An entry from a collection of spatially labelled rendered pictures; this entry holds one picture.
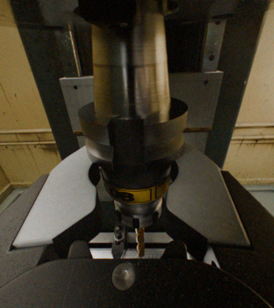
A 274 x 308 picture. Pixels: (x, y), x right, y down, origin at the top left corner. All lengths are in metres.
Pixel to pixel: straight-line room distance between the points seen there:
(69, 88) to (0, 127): 0.81
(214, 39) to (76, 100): 0.42
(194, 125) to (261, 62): 0.59
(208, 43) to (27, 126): 1.03
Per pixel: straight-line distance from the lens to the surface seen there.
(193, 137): 0.62
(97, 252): 0.56
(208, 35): 0.56
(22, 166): 1.42
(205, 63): 0.56
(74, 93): 0.57
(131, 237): 0.67
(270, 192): 1.53
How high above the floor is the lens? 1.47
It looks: 32 degrees down
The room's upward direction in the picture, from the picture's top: 3 degrees counter-clockwise
